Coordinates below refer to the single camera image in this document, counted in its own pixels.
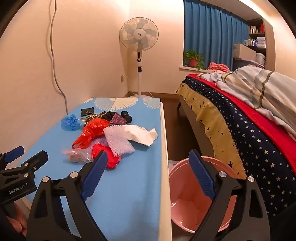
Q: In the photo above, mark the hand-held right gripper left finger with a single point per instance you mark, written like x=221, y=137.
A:
x=94, y=176

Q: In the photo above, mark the pale purple foam net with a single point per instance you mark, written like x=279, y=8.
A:
x=118, y=143

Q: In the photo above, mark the clear plastic bag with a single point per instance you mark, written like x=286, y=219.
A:
x=78, y=156

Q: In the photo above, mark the pink folded cloth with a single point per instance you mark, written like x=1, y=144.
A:
x=217, y=66

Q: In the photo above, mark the blue tablecloth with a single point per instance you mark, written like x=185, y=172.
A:
x=138, y=185

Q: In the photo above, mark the dark bookshelf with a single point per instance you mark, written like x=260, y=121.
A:
x=254, y=39

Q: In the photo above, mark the white plastic container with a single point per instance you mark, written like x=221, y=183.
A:
x=260, y=59

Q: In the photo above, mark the potted green plant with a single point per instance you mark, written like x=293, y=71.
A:
x=193, y=62

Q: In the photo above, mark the star-print bed sheet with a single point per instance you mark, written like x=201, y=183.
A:
x=254, y=162

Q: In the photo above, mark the person's left hand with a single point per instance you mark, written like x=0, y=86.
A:
x=19, y=220

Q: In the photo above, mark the white folding table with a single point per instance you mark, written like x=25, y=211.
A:
x=165, y=185

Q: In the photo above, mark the pink plastic bin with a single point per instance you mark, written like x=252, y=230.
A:
x=180, y=171

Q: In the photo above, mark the white standing fan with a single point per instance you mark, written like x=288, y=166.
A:
x=139, y=60

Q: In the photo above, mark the blue plastic shoe cover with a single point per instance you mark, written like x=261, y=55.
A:
x=70, y=122

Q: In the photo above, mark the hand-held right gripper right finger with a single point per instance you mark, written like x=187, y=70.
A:
x=201, y=173

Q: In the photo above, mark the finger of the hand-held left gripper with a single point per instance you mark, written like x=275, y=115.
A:
x=13, y=153
x=34, y=161

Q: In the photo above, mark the striped plaid quilt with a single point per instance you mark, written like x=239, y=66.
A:
x=254, y=85

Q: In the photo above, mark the red plastic bag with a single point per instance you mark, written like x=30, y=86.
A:
x=92, y=129

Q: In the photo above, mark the grey storage box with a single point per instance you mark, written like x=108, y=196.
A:
x=242, y=52

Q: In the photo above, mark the black gold patterned bag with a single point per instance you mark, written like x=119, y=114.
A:
x=92, y=117

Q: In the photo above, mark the small black pouch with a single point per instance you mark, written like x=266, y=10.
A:
x=87, y=112

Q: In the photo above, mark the blue curtain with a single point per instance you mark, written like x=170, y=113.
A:
x=208, y=27

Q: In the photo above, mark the white paper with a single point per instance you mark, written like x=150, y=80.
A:
x=141, y=135

